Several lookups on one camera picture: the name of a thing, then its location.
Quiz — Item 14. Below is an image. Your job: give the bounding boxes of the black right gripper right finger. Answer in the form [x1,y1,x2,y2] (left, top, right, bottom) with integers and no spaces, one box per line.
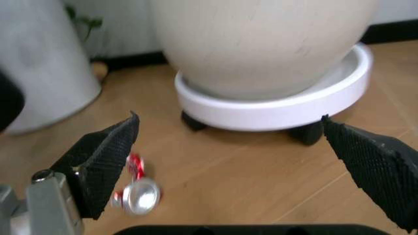
[321,114,418,234]

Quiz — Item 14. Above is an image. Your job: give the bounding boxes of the white wheeled plant saucer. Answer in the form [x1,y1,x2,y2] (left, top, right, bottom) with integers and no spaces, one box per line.
[173,43,374,146]

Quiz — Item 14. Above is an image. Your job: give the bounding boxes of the large cream round planter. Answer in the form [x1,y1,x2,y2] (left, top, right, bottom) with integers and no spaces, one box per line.
[153,0,380,101]

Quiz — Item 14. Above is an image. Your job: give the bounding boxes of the green plant sprig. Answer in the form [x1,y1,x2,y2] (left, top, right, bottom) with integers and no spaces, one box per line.
[65,5,104,42]

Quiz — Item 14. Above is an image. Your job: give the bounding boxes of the black rounded object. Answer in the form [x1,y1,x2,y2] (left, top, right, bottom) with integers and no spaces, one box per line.
[0,65,26,133]

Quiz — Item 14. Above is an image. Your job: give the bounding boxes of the grey cylindrical trash bin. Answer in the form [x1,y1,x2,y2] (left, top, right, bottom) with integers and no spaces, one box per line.
[0,0,103,136]

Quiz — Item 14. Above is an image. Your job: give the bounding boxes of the crushed red soda can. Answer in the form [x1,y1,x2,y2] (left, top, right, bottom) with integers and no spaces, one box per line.
[112,153,162,216]

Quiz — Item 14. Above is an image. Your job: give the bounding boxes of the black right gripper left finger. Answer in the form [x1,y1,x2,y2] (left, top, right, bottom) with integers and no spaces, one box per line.
[0,110,140,235]

